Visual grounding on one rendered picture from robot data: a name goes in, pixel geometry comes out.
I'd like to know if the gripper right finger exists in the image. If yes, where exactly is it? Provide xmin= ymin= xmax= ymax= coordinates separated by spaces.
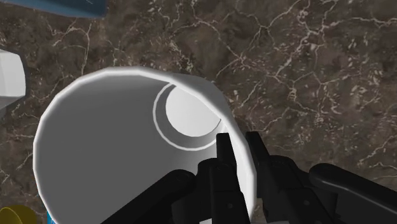
xmin=245 ymin=131 xmax=397 ymax=224

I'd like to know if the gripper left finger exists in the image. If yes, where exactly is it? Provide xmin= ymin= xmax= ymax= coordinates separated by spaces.
xmin=101 ymin=132 xmax=251 ymax=224

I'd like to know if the white cup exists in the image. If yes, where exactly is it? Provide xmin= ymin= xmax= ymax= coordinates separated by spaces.
xmin=32 ymin=66 xmax=258 ymax=224

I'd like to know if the yellow round object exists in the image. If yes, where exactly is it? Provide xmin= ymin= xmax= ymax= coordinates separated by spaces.
xmin=0 ymin=204 xmax=38 ymax=224

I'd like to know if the white faceted object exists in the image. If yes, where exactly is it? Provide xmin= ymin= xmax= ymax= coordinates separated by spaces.
xmin=0 ymin=48 xmax=27 ymax=110

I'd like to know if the blue box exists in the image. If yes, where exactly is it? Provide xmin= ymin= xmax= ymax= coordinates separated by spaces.
xmin=0 ymin=0 xmax=108 ymax=19

